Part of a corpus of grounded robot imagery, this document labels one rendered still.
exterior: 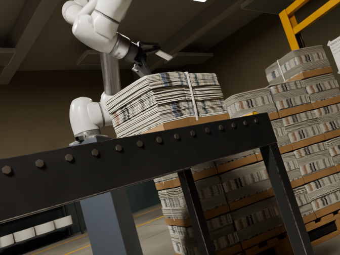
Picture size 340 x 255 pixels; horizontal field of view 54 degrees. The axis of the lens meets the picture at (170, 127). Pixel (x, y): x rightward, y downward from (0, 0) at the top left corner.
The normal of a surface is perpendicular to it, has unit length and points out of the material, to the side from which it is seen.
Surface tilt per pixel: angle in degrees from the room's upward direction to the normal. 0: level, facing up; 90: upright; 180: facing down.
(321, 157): 90
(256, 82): 90
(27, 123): 90
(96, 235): 90
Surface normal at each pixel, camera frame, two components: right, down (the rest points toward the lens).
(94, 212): -0.29, -0.05
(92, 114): 0.35, -0.22
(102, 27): 0.34, 0.31
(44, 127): 0.60, -0.29
